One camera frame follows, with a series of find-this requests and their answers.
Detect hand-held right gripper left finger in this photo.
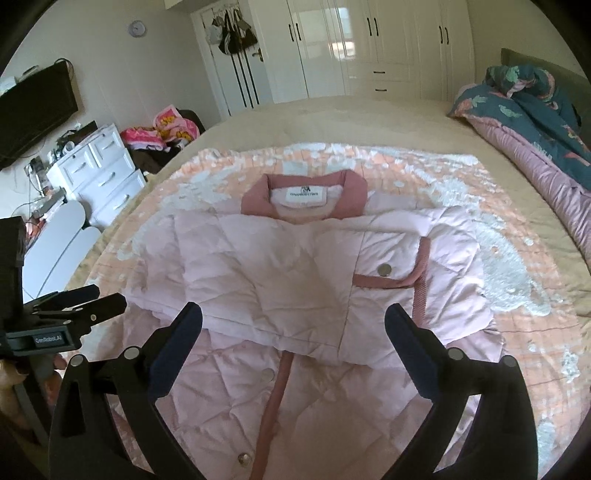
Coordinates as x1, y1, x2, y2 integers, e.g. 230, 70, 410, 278
48, 302, 204, 480

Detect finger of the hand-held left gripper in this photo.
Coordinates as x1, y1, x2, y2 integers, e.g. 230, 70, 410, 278
25, 284, 101, 315
34, 294, 127, 337

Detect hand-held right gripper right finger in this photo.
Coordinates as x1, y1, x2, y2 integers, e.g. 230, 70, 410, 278
385, 303, 539, 480

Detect pink quilted jacket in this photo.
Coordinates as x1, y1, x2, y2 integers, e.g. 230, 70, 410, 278
108, 170, 507, 480

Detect dark clothes pile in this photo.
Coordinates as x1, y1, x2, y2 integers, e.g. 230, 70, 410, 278
131, 110, 206, 175

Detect pink clothes pile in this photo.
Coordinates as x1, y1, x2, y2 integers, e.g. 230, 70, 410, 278
120, 105, 200, 151

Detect person's left hand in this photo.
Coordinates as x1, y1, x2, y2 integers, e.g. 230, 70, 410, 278
0, 356, 64, 428

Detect white oval table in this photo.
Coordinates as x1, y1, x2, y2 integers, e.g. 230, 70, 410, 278
21, 199, 102, 301

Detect orange floral blanket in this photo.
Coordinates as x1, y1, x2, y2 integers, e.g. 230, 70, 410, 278
88, 141, 579, 480

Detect white drawer chest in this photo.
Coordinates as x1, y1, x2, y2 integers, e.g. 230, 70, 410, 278
46, 123, 148, 230

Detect black television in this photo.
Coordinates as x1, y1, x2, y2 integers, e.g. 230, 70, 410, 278
0, 62, 79, 169

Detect bed with beige sheet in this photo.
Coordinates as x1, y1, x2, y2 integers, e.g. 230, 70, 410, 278
67, 95, 591, 480

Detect blue floral quilt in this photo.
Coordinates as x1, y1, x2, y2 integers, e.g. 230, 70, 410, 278
447, 64, 591, 241

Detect white door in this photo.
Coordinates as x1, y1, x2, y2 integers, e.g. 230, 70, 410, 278
191, 7, 274, 117

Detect white wardrobe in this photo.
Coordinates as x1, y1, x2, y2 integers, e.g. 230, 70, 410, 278
249, 0, 476, 105

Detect grey headboard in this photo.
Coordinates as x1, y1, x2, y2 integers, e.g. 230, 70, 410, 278
501, 47, 591, 116

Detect hanging bags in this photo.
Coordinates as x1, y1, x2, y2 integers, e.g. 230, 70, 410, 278
208, 10, 259, 56

